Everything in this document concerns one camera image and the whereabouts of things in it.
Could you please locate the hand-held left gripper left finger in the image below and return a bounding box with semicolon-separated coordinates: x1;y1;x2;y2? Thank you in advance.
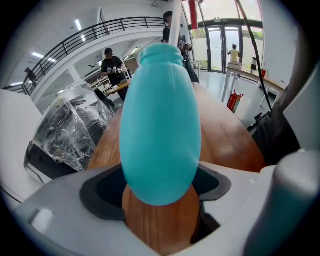
13;163;161;256

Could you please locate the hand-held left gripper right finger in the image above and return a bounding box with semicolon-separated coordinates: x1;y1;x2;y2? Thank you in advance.
184;161;278;256

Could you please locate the teal spray bottle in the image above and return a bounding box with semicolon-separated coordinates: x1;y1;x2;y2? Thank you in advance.
119;42;202;207

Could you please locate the spray head with white tube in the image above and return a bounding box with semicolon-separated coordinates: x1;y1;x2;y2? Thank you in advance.
167;0;182;47

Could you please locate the plastic-wrapped black goods stack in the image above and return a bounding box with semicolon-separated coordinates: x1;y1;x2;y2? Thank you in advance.
24;80;117;173

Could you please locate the person's dark clothing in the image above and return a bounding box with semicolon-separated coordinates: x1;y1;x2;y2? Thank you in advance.
251;84;301;166

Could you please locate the red paper bag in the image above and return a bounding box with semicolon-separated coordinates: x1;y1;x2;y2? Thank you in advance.
226;89;245;114

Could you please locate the white-legged wooden table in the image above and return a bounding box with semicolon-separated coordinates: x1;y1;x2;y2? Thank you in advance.
221;62;286;107

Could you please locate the glass double door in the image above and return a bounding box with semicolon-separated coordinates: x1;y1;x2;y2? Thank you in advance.
205;24;245;74

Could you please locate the black balcony railing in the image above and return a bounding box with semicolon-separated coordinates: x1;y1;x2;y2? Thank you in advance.
1;16;167;97

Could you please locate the red hanging banner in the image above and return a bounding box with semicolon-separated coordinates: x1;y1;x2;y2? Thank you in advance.
187;0;199;30

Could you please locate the black cable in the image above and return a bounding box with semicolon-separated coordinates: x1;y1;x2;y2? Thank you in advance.
234;0;273;113

